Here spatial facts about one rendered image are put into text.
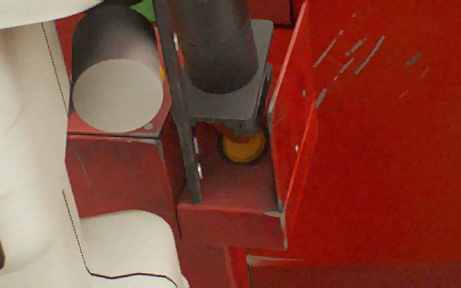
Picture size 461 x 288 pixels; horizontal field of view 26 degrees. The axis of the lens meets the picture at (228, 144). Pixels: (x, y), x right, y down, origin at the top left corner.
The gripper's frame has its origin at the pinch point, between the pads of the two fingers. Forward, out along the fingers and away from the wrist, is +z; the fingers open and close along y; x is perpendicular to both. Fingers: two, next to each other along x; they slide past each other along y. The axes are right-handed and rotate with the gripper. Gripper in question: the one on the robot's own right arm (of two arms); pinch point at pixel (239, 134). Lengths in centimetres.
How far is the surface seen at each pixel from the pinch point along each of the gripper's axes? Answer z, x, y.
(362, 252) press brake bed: 44.6, -6.8, 14.7
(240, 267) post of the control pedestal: 17.8, 1.9, -3.4
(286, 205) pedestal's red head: 1.1, -5.0, -6.1
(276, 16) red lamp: -4.6, -2.2, 9.6
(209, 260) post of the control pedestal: 13.6, 3.9, -5.2
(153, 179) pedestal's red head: -2.1, 5.7, -6.6
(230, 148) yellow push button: 1.2, 0.8, -0.7
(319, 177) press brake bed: 31.9, -1.9, 17.3
